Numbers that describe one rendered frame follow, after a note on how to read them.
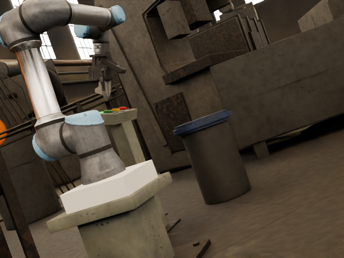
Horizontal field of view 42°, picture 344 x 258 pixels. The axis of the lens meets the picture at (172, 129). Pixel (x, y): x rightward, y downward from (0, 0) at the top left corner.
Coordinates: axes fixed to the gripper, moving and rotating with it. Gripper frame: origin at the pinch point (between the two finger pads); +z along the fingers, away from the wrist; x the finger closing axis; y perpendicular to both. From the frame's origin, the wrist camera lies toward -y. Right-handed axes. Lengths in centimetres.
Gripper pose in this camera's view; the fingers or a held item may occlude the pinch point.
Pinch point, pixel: (107, 98)
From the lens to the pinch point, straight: 204.6
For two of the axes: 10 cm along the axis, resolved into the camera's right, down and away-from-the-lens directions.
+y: -9.4, -0.3, 3.5
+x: -3.5, 1.4, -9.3
